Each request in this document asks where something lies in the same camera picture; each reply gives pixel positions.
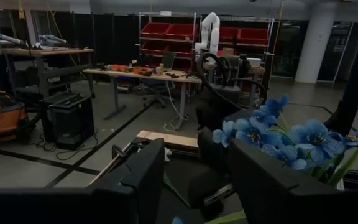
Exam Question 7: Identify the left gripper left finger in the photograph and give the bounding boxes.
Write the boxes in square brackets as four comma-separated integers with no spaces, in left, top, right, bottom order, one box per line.
[88,138,167,224]

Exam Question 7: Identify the tangled black floor cables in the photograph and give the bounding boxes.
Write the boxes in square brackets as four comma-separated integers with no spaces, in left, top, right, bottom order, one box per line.
[31,130,99,161]

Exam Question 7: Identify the black metal frame strut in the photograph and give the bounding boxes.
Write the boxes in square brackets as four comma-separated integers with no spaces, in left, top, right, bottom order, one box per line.
[323,0,358,136]

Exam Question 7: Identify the light wood desk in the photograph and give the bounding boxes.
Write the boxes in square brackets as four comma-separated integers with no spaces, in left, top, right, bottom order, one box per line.
[82,67,202,131]

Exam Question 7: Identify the white hanging cable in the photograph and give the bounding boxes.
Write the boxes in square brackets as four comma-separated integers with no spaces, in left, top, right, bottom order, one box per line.
[162,80,190,132]

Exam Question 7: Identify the orange shop vacuum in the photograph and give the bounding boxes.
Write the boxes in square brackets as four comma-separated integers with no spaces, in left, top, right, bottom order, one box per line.
[0,88,32,146]

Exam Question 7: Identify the blue artificial flower bunch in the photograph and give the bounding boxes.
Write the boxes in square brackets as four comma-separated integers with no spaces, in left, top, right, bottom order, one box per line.
[211,95,358,190]

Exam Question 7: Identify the white artificial flower bunch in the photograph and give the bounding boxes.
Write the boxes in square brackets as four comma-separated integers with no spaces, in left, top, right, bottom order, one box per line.
[162,146,193,208]

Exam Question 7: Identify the black computer tower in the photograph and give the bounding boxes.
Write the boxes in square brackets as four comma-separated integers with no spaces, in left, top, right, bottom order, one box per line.
[40,92,96,151]

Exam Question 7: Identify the red bin metal shelf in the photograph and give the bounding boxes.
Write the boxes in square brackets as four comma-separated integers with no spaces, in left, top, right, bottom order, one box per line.
[137,11,275,72]

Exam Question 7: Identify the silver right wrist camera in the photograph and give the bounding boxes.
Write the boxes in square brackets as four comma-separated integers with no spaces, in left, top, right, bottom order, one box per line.
[203,183,233,207]

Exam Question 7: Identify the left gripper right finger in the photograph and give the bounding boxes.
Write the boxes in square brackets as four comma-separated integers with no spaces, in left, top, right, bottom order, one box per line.
[227,138,337,224]

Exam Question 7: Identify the white round pillar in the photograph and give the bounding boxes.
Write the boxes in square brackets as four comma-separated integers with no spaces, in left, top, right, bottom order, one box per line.
[293,2,340,85]

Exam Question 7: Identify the wooden top workbench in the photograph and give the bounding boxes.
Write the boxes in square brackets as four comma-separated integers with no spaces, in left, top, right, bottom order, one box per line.
[0,46,95,99]

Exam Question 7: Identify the grey office chair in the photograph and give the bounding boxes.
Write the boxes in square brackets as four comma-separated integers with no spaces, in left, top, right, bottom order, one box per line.
[140,50,177,109]

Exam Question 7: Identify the light wooden table edge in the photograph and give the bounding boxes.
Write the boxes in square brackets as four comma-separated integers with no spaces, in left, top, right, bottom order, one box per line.
[135,129,200,149]

